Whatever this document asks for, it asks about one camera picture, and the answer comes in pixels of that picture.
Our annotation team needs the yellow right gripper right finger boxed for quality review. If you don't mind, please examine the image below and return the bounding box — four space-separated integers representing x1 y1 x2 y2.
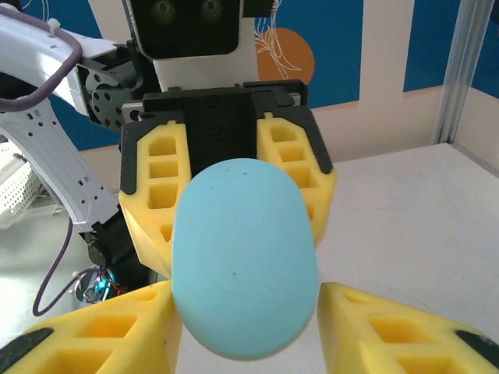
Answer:
317 281 499 374

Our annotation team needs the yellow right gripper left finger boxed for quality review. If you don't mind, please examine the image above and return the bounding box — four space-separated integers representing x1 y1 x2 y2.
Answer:
0 279 185 374

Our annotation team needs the blue earbud charging case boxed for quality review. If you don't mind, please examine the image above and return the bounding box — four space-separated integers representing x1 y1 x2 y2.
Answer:
171 157 321 360

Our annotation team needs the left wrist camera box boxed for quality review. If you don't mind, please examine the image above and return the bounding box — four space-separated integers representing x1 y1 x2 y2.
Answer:
122 0 259 94

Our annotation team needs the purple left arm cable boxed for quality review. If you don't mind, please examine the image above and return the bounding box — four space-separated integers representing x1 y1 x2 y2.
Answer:
0 7 83 317

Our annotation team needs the aluminium frame post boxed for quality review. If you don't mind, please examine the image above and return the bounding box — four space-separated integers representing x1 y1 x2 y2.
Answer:
432 0 490 146

